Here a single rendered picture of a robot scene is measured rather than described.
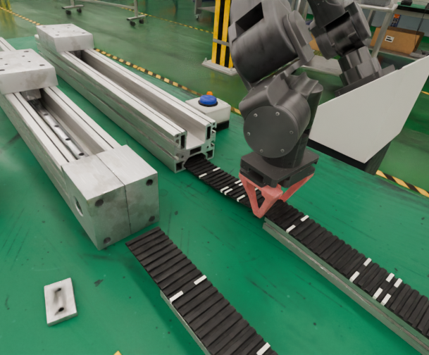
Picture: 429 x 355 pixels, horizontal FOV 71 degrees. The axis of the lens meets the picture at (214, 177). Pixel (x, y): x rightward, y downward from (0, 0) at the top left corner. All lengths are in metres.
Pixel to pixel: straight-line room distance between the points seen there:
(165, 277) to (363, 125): 0.51
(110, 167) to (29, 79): 0.36
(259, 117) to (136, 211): 0.23
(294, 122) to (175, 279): 0.22
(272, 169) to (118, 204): 0.21
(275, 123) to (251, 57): 0.10
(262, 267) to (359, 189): 0.29
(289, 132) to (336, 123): 0.43
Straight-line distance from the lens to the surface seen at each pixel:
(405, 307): 0.44
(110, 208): 0.42
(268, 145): 0.32
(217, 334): 0.34
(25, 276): 0.47
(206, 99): 0.71
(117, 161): 0.45
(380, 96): 0.69
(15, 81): 0.75
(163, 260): 0.39
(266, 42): 0.36
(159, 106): 0.70
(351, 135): 0.73
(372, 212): 0.60
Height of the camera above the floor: 1.12
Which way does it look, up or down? 37 degrees down
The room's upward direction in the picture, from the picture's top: 5 degrees clockwise
